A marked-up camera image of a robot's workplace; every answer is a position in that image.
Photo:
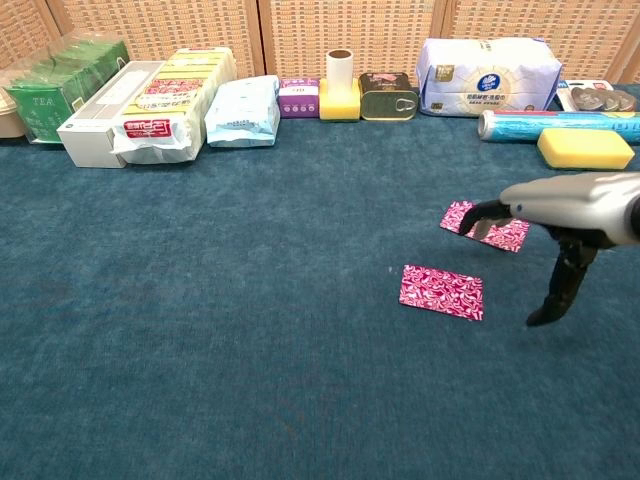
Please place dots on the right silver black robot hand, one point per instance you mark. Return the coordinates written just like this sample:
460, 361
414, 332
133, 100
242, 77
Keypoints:
575, 205

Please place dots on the pink patterned packet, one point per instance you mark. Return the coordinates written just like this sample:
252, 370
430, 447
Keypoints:
505, 237
440, 292

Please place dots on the yellow sponge green scourer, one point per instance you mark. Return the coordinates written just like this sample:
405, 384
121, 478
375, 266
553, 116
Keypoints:
582, 147

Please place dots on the blue cling film roll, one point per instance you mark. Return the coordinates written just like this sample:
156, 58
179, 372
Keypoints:
510, 127

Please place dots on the correction tape blister pack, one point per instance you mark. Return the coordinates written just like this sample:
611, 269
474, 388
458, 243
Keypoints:
600, 97

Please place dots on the lavender white tissue pack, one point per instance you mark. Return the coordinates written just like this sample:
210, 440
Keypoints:
490, 80

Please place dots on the black gold meat tin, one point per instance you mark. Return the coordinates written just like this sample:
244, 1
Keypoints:
385, 102

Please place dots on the white paper roll cardboard core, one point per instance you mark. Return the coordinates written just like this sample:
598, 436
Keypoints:
340, 70

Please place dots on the woven bamboo folding screen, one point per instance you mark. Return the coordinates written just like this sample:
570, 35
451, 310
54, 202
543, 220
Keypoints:
350, 30

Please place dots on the small purple box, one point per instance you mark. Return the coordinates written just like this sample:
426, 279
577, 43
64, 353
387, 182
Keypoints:
298, 102

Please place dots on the teal table cloth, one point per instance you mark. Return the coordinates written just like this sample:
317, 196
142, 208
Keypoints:
250, 300

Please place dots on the light blue wet wipes pack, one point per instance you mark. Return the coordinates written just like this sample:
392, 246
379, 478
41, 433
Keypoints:
242, 115

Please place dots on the yellow sponge multipack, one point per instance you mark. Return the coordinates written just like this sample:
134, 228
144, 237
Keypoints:
170, 95

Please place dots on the white power strip box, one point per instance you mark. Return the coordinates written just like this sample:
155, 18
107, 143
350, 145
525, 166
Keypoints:
85, 140

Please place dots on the clear box green tea bags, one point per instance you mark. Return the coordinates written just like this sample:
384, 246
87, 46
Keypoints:
40, 107

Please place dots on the beige lidded food container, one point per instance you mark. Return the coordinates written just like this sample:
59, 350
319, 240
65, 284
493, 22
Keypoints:
10, 120

